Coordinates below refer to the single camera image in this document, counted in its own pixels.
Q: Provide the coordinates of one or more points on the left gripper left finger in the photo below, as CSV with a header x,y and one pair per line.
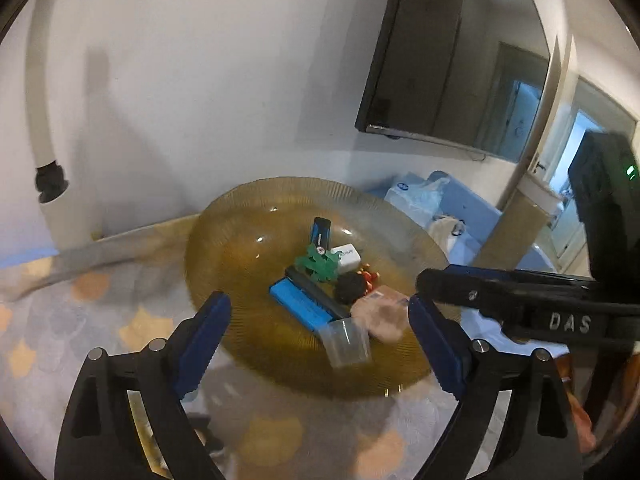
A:
x,y
99,439

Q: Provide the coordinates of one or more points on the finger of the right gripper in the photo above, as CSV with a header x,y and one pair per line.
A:
x,y
471,276
507,304

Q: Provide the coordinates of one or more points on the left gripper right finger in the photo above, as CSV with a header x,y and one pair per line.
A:
x,y
538,439

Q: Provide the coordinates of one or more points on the pink soap-like block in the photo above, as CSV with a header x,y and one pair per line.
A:
x,y
383,313

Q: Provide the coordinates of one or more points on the tan cylinder container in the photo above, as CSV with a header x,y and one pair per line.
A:
x,y
531,207

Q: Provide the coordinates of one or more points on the white plastic bag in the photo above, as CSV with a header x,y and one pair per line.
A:
x,y
421,201

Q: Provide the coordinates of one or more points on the small orange red beads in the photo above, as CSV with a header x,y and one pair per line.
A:
x,y
370,279

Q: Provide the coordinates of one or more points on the patterned fan-motif table mat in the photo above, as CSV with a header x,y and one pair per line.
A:
x,y
129,290

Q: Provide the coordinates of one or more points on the black round object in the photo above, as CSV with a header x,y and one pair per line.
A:
x,y
350,287

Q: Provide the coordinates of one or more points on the white eraser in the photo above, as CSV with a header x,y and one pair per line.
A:
x,y
348,258

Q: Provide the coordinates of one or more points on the clear plastic cup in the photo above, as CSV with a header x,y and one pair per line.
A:
x,y
346,343

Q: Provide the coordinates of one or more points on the black stick in bowl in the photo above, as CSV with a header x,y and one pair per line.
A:
x,y
316,293

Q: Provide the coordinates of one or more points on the green toy in bowl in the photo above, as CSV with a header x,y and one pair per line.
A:
x,y
318,264

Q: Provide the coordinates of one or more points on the blue black usb drive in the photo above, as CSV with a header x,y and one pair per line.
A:
x,y
320,234

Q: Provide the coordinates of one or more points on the blue rectangular box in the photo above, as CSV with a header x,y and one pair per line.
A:
x,y
305,310

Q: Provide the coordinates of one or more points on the white lamp pole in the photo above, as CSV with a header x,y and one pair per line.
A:
x,y
59,202

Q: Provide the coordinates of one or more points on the white door frame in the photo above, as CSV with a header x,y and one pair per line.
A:
x,y
598,92

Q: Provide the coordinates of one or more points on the black wall television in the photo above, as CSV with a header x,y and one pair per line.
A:
x,y
466,73

